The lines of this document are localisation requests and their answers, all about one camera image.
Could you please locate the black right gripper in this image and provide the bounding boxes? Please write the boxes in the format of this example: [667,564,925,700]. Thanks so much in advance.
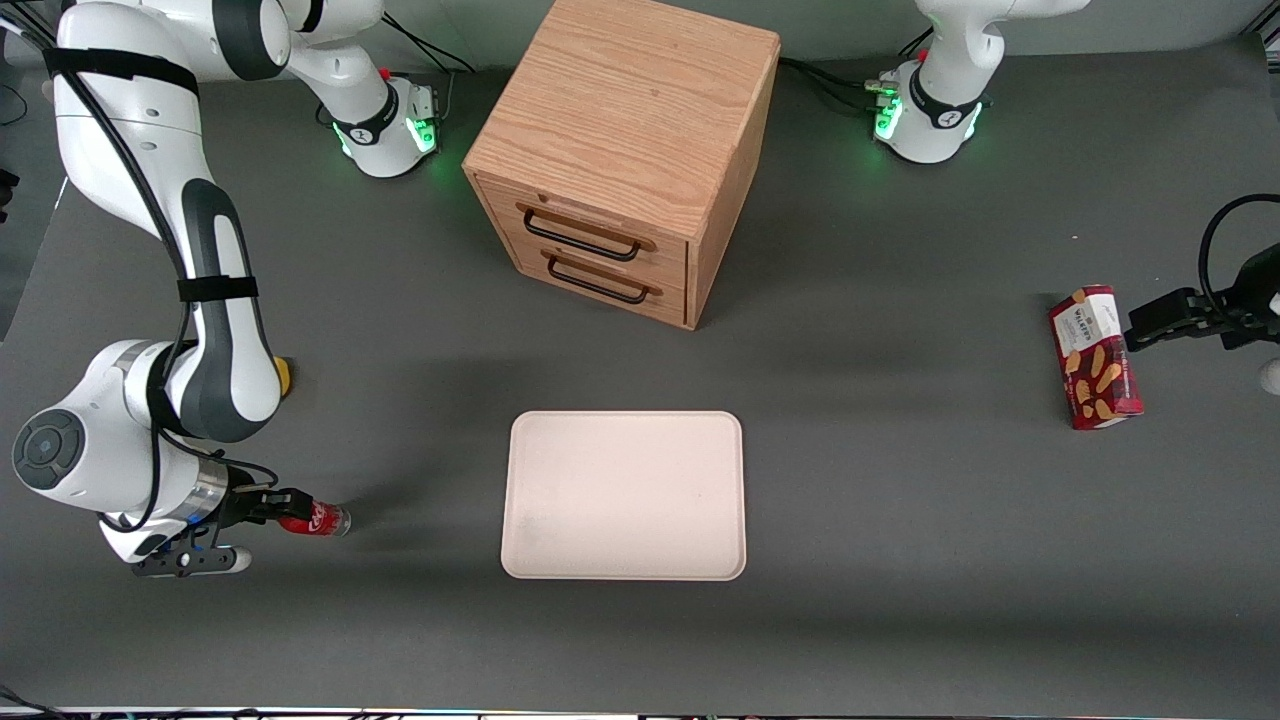
[190,470,317,548]

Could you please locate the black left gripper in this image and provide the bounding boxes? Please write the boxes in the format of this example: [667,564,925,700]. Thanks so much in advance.
[1127,243,1280,353]

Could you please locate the red soda bottle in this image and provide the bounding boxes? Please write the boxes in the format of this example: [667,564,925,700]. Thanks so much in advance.
[278,500,353,539]

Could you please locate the beige rectangular tray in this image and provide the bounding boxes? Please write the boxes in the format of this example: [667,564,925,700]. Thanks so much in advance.
[500,410,748,582]

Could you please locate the red tartan shortbread box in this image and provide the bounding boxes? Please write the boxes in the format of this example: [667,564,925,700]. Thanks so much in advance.
[1048,284,1145,431]

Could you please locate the wooden two-drawer cabinet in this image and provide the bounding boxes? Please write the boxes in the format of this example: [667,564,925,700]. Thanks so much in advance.
[462,0,782,331]

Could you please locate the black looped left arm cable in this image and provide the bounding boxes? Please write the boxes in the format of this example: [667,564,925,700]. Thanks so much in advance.
[1198,193,1280,311]

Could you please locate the narrow black velcro strap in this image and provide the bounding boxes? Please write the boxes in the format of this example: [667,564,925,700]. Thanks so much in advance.
[177,277,260,303]

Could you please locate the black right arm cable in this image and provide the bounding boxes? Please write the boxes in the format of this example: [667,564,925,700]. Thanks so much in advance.
[45,45,281,531]

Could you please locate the black metal drawer handle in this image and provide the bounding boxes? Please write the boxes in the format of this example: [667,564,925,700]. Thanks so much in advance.
[541,250,663,305]
[517,203,658,263]

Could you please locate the black left base cables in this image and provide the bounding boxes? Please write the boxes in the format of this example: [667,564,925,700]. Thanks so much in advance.
[778,55,881,113]

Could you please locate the black base cables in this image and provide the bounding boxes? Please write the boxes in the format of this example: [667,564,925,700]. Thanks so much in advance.
[380,12,476,76]
[778,55,881,113]

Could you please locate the black right base cables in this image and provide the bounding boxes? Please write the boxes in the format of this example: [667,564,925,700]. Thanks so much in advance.
[380,12,476,76]

